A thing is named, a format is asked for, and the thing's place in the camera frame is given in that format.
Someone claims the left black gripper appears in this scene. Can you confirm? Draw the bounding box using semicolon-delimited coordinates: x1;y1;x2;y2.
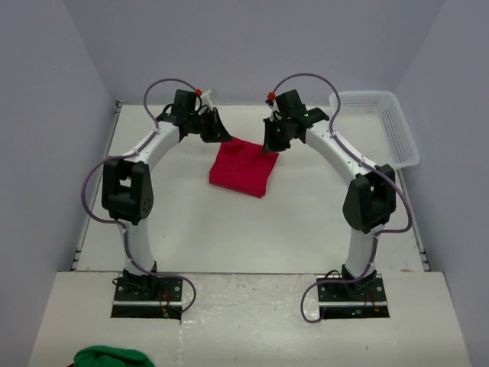
187;107;232;144

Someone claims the red t shirt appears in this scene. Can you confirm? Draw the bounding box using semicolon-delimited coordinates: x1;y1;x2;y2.
209;138;279;198

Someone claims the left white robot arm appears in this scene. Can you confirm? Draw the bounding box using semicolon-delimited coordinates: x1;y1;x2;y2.
102;89;232;300

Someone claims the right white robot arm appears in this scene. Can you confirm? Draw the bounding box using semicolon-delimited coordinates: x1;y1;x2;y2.
262;89;396;300

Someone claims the white plastic basket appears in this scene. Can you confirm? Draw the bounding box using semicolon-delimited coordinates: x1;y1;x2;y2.
329;90;420;170

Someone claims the green t shirt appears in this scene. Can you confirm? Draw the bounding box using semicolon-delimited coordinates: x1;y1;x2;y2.
70;343;156;367

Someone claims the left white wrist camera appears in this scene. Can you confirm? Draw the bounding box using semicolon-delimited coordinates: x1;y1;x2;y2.
195;89;214;110

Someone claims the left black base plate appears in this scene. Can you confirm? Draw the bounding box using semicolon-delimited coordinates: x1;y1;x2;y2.
112;275;183;307

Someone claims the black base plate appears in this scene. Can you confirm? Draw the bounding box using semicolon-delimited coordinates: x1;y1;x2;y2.
112;275;183;307
317;271;387;307

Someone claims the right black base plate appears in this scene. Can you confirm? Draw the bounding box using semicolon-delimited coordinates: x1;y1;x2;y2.
317;271;387;307

